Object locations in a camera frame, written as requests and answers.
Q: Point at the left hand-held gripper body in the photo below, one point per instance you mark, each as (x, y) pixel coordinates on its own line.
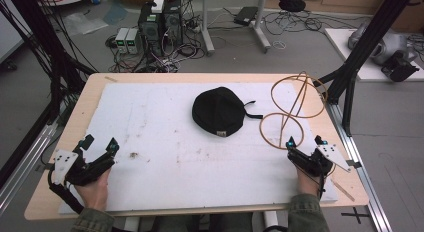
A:
(63, 163)

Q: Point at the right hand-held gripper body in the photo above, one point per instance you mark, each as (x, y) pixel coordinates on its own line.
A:
(313, 165)

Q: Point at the person's right hand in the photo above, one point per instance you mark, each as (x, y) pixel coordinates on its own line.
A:
(306, 185)

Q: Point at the person's left hand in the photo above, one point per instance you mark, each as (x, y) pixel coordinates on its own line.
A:
(95, 193)

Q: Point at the white table leg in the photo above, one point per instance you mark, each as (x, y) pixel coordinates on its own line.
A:
(131, 224)
(270, 220)

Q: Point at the white table mat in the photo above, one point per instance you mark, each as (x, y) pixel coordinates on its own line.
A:
(186, 172)

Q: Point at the black hat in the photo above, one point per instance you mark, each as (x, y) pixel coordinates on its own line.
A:
(216, 112)

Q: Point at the white floor board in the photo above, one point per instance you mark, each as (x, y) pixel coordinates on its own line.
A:
(346, 52)

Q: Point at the grey bench power supply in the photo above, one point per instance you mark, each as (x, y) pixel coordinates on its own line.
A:
(121, 40)
(132, 41)

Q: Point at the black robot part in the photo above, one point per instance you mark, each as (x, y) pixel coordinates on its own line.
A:
(398, 67)

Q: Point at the grey robot shell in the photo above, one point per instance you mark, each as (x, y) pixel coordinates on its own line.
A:
(388, 45)

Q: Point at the clear plastic sheet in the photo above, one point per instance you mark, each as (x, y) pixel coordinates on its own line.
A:
(83, 23)

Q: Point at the white stand leg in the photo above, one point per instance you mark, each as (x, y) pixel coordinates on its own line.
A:
(207, 25)
(261, 25)

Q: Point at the black computer tower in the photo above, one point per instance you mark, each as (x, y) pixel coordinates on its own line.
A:
(173, 22)
(150, 28)

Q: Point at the flat black device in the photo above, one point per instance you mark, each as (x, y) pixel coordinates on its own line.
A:
(246, 16)

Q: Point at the black stool base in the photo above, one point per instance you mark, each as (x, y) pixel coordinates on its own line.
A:
(292, 4)

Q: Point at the white box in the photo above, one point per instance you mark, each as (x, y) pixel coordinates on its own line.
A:
(158, 5)

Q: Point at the aluminium table rail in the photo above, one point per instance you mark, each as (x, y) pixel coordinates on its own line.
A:
(363, 178)
(30, 152)

